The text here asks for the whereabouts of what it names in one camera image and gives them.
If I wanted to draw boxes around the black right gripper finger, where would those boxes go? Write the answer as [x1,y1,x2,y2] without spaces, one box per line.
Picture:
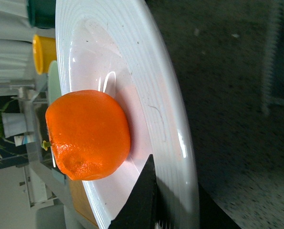
[109,154,171,229]

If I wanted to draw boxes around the orange mandarin fruit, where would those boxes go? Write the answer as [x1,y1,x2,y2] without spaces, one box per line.
[43,90,131,181]

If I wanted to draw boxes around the white round plate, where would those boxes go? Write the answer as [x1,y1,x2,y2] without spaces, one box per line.
[55,0,200,229]

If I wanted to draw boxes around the wooden cutting board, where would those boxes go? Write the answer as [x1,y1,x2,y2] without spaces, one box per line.
[69,180,99,229]

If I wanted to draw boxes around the light green bowl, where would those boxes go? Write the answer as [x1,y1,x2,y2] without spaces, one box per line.
[48,60,61,105]

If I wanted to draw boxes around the potted green plant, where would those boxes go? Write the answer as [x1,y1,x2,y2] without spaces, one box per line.
[0,100,32,164]

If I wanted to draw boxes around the yellow mug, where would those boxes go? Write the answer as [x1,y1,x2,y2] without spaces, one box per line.
[32,34,57,75]

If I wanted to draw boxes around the grey curtain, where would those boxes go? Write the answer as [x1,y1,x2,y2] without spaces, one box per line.
[0,0,54,83]

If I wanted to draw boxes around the dark green mug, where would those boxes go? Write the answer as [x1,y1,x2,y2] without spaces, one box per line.
[26,0,56,29]

